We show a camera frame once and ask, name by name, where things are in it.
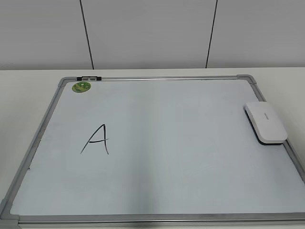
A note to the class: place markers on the white board with grey frame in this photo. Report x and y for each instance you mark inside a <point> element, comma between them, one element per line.
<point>154,150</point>

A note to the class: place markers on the white board eraser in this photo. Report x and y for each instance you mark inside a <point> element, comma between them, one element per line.
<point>267,125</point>

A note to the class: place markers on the round green magnet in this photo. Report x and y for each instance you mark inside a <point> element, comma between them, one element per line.
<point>81,87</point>

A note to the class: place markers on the black marker clip holder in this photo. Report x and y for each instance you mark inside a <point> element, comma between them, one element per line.
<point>89,78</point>

